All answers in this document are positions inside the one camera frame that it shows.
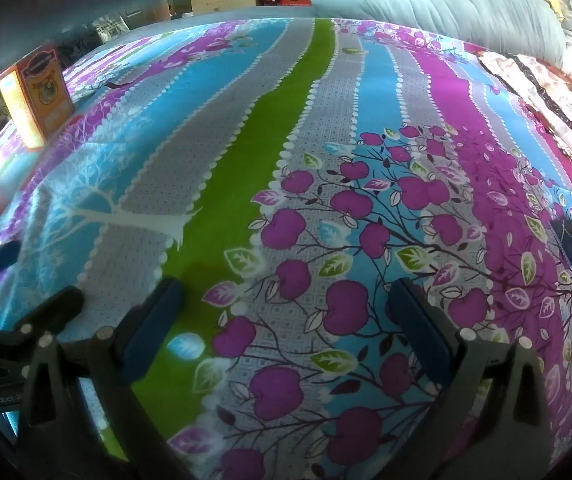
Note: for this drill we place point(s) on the colourful printed bed sheet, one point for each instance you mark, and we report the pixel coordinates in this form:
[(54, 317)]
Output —
[(266, 160)]

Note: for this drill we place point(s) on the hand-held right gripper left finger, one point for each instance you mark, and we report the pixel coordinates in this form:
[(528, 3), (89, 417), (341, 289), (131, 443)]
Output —
[(158, 316)]

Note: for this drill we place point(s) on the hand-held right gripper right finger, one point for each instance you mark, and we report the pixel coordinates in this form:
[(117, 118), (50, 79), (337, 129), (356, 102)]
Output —
[(415, 327)]

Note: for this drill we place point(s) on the light blue duvet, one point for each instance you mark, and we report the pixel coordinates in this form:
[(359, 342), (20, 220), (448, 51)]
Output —
[(440, 5)]

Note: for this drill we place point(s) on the floral blanket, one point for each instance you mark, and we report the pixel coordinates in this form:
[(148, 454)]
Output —
[(555, 90)]

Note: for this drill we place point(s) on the orange printed carton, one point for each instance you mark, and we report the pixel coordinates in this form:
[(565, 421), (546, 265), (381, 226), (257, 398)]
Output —
[(41, 95)]

